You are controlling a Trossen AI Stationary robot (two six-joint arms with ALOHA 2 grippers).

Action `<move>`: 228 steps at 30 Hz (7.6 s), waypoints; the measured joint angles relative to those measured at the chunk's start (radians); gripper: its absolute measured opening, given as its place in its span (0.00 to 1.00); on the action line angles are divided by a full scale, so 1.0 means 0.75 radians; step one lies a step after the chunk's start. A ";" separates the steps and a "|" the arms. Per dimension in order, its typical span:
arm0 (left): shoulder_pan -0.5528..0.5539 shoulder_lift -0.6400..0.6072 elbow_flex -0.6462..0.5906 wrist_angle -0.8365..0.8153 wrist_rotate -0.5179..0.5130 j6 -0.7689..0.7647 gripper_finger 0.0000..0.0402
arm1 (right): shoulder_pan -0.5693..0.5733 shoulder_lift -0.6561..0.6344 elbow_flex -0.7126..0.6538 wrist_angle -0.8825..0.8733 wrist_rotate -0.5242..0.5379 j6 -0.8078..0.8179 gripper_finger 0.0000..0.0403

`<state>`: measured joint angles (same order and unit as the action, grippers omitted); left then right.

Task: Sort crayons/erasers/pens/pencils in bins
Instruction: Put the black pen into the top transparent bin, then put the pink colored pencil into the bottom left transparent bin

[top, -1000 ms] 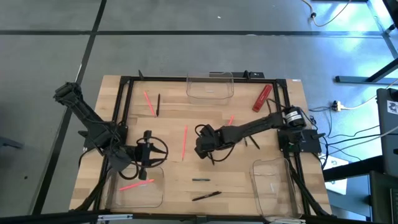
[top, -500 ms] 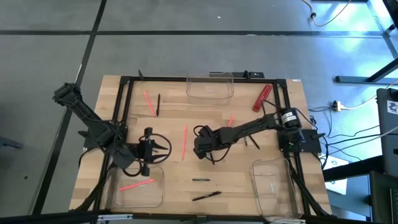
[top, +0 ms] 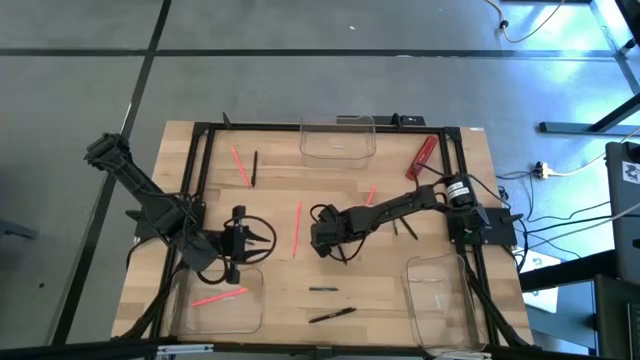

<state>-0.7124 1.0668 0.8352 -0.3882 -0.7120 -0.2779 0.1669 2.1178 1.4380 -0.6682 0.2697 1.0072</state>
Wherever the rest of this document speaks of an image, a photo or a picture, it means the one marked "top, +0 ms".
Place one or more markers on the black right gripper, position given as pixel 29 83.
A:
pixel 330 227

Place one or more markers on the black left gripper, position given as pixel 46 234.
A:
pixel 235 245

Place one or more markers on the dark green crayon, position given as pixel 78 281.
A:
pixel 395 229
pixel 323 289

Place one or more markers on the black pen with print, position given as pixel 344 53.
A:
pixel 332 315

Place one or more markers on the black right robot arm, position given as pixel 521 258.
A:
pixel 400 205

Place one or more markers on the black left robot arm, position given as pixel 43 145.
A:
pixel 150 200

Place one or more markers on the clear plastic bin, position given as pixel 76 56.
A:
pixel 220 320
pixel 440 300
pixel 337 150

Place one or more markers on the red rectangular box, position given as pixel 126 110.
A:
pixel 421 157

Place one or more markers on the aluminium extrusion bar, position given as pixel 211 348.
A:
pixel 185 349

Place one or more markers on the black rig beam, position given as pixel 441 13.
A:
pixel 75 352

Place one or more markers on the white power strip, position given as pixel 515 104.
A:
pixel 542 171

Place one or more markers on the white paper sheet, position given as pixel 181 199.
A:
pixel 542 300

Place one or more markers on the black crossbar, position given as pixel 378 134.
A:
pixel 565 272

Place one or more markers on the grey floor object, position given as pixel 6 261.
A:
pixel 15 231

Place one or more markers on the black metal leg bar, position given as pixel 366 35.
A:
pixel 565 127

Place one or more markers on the grey equipment case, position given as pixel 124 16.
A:
pixel 622 225

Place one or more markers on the dark cabinet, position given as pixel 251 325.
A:
pixel 617 320

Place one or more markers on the black metal table frame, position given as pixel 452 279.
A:
pixel 280 128

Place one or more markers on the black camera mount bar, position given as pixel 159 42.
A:
pixel 410 120

